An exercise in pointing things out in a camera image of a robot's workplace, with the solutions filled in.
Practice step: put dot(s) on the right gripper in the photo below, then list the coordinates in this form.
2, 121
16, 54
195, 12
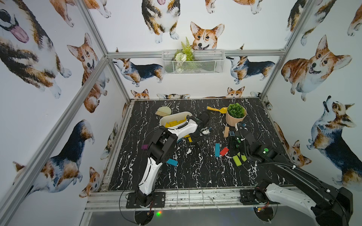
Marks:
232, 141

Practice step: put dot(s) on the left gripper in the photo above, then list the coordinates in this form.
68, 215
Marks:
202, 121

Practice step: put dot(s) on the white plastic tray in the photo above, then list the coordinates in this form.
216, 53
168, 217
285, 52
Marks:
175, 119

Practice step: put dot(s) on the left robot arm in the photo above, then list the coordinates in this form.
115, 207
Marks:
162, 146

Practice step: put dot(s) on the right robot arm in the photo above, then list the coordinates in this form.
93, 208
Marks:
325, 204

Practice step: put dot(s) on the green block right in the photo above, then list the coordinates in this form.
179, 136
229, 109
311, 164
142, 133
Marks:
242, 157

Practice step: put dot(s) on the green block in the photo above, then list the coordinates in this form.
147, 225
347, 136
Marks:
242, 157
237, 160

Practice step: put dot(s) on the green block left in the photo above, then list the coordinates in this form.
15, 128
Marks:
237, 160

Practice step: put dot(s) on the red block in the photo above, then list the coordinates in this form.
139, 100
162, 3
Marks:
224, 151

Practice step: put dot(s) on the tall natural wood block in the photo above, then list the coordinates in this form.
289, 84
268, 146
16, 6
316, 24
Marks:
226, 132

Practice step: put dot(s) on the yellow toy shovel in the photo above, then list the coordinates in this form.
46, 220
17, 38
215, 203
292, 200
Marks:
222, 110

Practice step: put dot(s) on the teal slanted block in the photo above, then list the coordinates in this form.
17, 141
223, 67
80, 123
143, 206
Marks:
217, 150

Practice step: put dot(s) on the pink pot green plant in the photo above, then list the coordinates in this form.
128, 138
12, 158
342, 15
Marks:
235, 113

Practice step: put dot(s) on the green hand brush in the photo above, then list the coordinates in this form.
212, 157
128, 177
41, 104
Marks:
164, 111

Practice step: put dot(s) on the teal long block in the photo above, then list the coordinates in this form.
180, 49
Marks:
172, 162

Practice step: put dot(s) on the green fern with flower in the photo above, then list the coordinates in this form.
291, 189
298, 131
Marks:
184, 58

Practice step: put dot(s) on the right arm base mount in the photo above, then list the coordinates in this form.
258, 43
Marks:
254, 197

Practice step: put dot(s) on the white wire wall basket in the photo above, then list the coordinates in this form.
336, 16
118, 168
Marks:
206, 62

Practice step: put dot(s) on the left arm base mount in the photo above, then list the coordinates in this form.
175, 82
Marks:
154, 200

